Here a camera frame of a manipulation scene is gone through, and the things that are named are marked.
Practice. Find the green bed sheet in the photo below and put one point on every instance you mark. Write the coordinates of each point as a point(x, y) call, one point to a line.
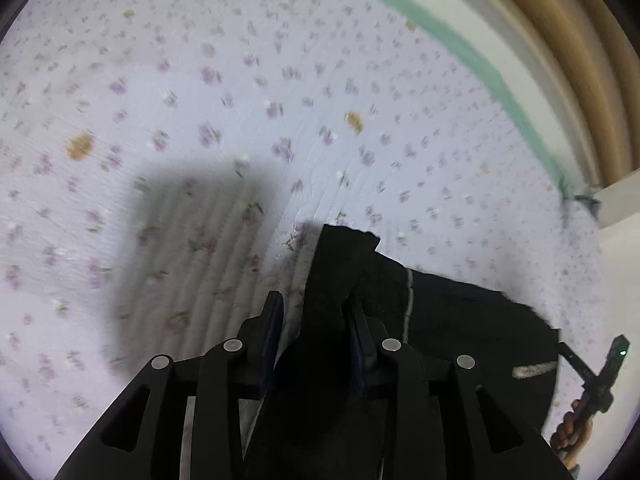
point(489, 74)

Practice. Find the person right hand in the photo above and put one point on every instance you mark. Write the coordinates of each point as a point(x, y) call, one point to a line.
point(569, 439)

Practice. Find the black hooded jacket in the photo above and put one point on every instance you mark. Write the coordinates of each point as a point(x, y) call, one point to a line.
point(308, 426)

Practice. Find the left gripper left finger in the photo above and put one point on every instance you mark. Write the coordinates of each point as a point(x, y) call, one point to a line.
point(140, 435)

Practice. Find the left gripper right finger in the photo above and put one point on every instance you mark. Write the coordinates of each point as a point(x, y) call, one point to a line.
point(437, 424)

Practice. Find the floral quilted bedspread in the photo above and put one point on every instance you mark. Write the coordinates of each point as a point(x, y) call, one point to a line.
point(164, 163)

